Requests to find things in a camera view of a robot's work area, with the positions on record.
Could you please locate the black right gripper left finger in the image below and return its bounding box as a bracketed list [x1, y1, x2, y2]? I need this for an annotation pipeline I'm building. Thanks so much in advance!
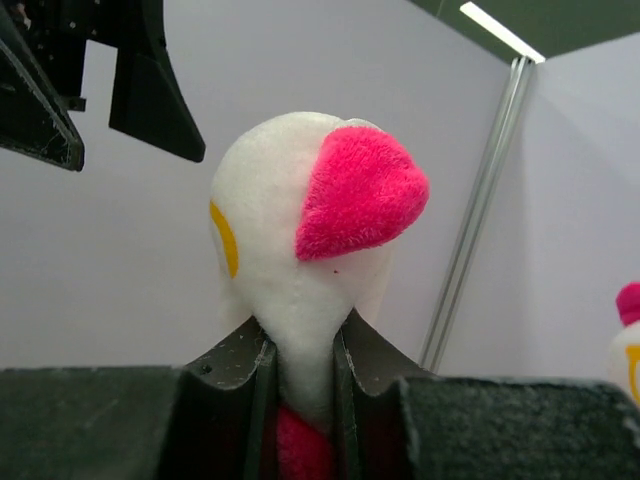
[172, 318, 278, 479]

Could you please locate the white pink striped plush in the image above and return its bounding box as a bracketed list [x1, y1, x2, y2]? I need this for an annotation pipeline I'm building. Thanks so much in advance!
[209, 111, 430, 479]
[607, 281, 639, 405]

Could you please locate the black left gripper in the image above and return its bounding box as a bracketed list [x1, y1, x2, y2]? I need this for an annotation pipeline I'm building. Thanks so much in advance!
[1, 1, 206, 172]

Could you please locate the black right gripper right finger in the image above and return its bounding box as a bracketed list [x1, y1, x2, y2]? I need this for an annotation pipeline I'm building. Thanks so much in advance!
[333, 310, 433, 480]

